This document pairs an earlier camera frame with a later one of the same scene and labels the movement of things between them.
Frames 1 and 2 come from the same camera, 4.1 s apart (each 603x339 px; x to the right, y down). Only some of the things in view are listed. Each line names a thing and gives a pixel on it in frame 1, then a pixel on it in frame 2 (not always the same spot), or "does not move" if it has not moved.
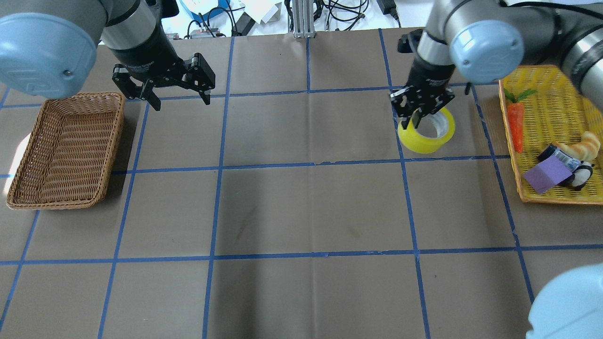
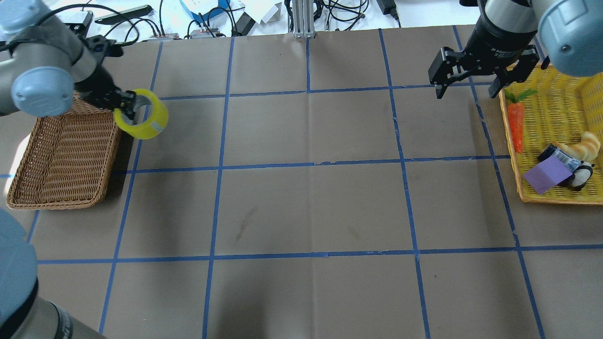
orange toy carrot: (516, 112) does not move
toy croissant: (585, 149) does not move
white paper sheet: (265, 10) does not move
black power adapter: (388, 7) does not move
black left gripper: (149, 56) → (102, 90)
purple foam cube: (547, 174) does not move
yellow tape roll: (411, 139) → (152, 129)
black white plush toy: (580, 176) does not move
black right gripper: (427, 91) → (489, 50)
